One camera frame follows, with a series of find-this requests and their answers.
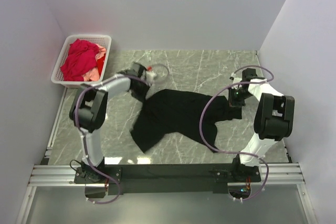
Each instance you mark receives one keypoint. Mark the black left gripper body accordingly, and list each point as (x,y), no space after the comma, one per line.
(139,92)

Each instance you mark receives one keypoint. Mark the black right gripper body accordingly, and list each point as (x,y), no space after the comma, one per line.
(237,97)

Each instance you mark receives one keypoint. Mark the black t shirt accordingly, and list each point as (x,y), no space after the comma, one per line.
(171,111)

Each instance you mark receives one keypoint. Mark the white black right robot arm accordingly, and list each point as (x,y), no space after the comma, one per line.
(274,116)

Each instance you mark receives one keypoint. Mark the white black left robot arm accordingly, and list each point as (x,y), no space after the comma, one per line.
(89,107)

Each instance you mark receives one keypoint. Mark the orange red t shirt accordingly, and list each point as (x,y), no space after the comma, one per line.
(100,64)

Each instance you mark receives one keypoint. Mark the white plastic laundry basket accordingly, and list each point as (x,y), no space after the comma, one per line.
(57,75)

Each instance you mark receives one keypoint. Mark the black base crossbar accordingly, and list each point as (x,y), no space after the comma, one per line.
(160,178)

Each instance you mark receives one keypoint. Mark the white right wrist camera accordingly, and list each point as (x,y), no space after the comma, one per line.
(235,78)

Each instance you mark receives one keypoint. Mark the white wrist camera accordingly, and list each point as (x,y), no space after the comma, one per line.
(150,75)
(235,78)

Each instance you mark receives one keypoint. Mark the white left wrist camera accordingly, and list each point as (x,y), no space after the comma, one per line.
(150,75)

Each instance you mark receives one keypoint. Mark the aluminium frame rail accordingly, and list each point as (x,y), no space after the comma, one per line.
(174,148)

